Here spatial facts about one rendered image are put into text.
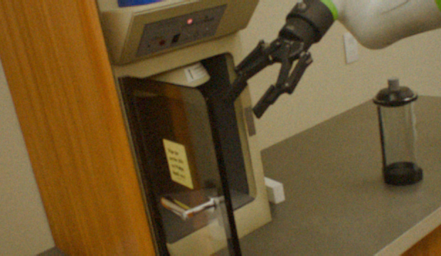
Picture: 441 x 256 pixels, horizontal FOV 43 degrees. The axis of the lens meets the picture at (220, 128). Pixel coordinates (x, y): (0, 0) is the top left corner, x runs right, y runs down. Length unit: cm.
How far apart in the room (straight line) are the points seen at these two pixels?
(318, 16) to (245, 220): 49
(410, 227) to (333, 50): 100
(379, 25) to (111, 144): 61
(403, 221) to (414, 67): 134
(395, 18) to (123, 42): 54
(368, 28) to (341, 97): 94
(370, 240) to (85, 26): 73
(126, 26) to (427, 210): 79
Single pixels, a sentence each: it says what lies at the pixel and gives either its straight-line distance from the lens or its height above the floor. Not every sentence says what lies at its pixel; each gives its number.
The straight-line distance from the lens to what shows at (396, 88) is 145.
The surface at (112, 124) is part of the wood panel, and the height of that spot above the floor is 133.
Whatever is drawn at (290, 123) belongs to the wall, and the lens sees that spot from 200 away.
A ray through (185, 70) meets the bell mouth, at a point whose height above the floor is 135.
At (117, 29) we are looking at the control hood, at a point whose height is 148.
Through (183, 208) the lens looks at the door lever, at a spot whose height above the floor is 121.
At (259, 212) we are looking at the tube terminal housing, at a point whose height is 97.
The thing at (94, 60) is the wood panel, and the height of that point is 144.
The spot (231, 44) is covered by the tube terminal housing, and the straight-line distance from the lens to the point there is 124.
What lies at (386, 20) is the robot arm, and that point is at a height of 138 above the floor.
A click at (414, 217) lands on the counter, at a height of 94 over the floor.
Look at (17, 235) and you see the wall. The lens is 153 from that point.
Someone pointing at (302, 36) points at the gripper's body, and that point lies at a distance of 120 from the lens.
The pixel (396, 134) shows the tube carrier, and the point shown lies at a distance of 145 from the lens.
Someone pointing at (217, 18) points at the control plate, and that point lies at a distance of 113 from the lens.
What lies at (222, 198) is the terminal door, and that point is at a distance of 85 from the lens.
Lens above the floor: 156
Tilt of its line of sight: 16 degrees down
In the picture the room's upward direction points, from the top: 11 degrees counter-clockwise
